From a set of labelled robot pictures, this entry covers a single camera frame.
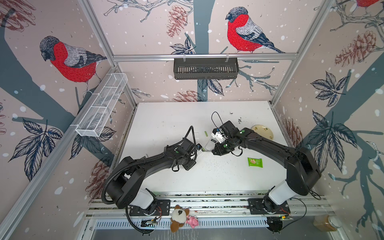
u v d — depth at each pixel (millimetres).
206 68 1031
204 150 931
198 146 792
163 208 732
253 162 885
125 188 425
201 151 815
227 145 716
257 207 726
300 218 696
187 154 698
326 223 626
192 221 680
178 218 684
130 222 693
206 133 1025
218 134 795
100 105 781
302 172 440
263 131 1033
